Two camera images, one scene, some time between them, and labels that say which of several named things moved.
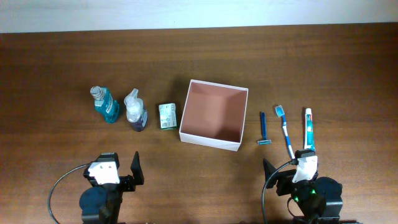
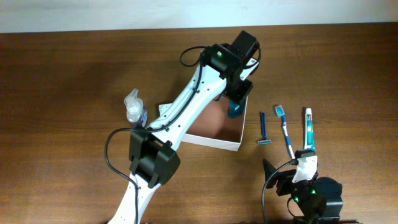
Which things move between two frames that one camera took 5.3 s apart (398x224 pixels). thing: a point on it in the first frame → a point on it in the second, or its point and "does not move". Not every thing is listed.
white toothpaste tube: x=309 y=130 does not move
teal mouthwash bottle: x=105 y=103 → x=235 y=109
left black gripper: x=126 y=184 → x=242 y=94
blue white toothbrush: x=280 y=112 does not move
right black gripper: x=286 y=180 does not move
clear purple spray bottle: x=135 y=114 does not move
